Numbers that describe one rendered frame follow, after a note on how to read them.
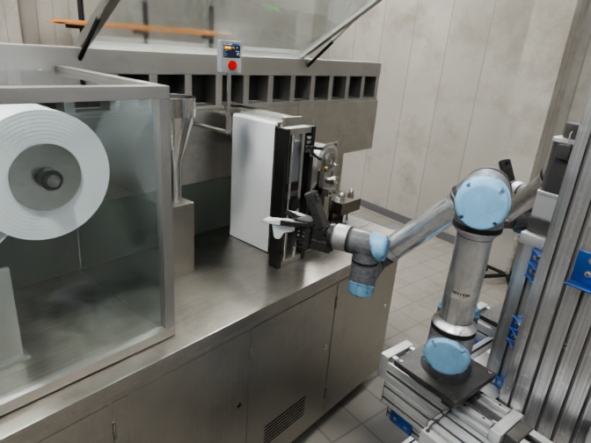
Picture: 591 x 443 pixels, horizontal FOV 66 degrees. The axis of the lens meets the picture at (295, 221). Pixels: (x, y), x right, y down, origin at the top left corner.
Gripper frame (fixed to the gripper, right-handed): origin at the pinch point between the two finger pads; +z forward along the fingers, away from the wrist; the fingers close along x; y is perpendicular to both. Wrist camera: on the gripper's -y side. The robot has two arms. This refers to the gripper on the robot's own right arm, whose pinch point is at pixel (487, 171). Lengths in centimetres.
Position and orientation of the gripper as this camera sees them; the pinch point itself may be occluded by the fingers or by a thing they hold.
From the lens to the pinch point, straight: 229.4
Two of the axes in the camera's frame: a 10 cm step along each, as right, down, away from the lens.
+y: 0.6, 9.2, 3.8
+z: -2.2, -3.6, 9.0
